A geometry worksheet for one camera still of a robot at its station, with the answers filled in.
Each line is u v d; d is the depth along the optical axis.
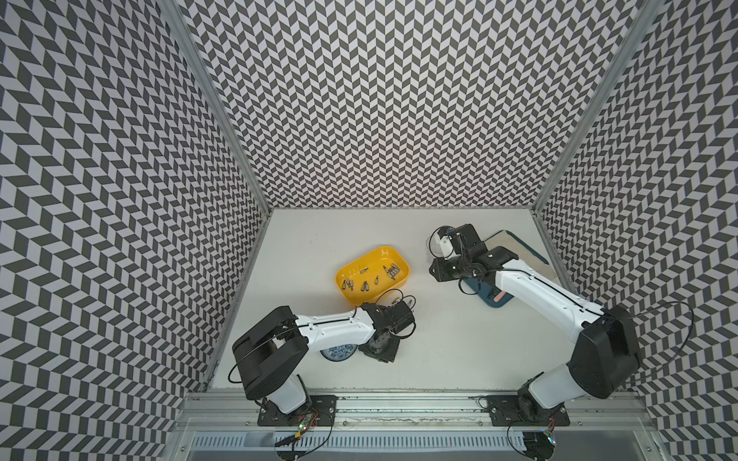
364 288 0.95
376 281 0.96
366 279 0.99
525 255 1.07
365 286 0.96
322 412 0.72
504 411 0.73
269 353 0.43
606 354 0.42
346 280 0.97
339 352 0.82
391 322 0.66
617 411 0.76
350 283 0.96
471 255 0.64
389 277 0.99
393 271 1.01
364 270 0.99
